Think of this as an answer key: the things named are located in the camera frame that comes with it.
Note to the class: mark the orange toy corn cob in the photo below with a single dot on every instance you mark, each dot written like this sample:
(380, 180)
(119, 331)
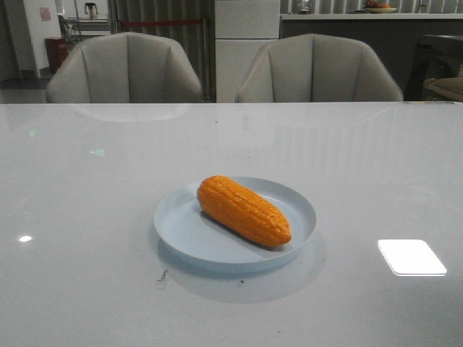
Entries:
(243, 211)

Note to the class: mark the light blue round plate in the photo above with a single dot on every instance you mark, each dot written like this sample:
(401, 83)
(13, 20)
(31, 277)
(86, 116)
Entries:
(197, 239)

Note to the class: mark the grey armchair right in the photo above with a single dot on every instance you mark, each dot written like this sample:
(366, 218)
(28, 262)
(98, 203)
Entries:
(317, 68)

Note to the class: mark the grey armchair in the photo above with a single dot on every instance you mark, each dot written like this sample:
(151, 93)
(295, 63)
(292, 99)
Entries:
(126, 68)
(317, 68)

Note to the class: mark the white cabinet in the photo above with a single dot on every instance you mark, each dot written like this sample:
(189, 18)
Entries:
(241, 29)

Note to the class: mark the grey armchair left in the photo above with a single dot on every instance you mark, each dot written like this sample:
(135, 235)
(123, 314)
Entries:
(126, 68)

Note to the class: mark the red barrier belt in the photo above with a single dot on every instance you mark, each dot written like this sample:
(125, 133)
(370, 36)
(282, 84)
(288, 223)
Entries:
(171, 23)

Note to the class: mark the background metal table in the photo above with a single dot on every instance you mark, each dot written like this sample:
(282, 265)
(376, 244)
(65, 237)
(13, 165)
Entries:
(79, 20)

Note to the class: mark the dark grey counter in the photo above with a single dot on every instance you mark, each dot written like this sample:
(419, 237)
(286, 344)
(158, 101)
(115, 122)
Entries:
(392, 36)

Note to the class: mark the fruit bowl on counter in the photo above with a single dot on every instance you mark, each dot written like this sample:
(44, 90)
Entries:
(378, 7)

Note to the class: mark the beige cushion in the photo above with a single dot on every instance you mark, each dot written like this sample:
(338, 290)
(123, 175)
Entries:
(448, 88)

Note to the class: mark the pink wall notice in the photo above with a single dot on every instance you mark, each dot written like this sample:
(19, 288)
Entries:
(45, 14)

